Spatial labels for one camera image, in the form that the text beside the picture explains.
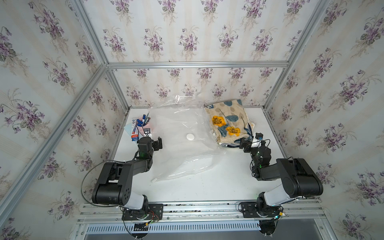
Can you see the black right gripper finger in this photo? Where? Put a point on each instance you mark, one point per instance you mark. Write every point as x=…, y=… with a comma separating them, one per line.
x=242, y=146
x=242, y=141

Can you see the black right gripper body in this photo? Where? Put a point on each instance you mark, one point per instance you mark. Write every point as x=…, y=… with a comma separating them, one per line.
x=253, y=151

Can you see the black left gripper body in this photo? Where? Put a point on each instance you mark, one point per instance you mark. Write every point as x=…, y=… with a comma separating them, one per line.
x=154, y=145

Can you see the beige flower pattern blanket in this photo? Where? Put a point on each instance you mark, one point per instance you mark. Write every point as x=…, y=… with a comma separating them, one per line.
x=229, y=121

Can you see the clear plastic vacuum bag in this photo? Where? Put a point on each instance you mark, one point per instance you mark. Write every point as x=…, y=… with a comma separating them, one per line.
x=172, y=120

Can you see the teal bear pattern blanket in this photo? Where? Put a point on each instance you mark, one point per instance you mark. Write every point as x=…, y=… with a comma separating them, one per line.
x=231, y=144

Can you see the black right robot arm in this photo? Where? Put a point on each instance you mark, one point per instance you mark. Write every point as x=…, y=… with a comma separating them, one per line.
x=298, y=180

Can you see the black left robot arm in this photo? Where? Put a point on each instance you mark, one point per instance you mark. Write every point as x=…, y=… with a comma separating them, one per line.
x=113, y=188

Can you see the white vacuum bag valve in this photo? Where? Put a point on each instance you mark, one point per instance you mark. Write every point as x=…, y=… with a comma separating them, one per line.
x=190, y=136

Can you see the pink pen cup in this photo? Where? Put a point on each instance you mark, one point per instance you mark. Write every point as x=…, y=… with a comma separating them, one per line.
x=140, y=133

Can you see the blue pens in cup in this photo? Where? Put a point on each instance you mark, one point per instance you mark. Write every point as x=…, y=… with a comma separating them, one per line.
x=144, y=120

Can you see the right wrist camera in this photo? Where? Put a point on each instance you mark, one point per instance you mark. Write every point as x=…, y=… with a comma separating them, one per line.
x=258, y=139

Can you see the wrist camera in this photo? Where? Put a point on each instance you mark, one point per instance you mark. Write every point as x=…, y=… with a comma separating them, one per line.
x=147, y=133
x=258, y=139

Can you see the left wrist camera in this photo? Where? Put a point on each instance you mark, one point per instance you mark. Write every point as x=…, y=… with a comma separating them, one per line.
x=147, y=133

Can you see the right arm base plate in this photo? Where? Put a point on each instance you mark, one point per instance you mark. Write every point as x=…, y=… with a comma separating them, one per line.
x=261, y=209

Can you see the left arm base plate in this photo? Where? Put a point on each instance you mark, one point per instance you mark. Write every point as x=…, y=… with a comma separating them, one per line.
x=150, y=212

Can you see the aluminium mounting rail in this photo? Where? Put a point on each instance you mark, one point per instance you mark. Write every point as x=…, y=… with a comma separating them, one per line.
x=172, y=212

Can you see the aluminium frame crossbar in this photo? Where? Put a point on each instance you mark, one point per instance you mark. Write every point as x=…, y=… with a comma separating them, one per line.
x=184, y=65

